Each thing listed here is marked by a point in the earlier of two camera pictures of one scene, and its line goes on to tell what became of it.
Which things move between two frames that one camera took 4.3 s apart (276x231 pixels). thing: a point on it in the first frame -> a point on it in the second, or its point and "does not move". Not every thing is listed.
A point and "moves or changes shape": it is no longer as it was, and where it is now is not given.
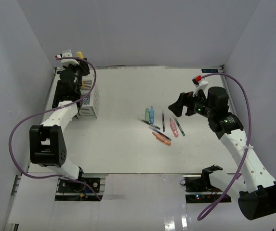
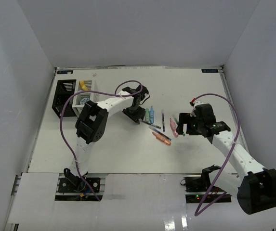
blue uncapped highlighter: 151,115 does not move
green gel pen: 179,127 does not move
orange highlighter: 164,139 does not move
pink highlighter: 174,128 does not move
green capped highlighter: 147,114 does not move
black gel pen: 151,124 does not move
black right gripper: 187,99 -> 186,119
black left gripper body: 80,70 -> 134,108
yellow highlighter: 80,55 moves or changes shape
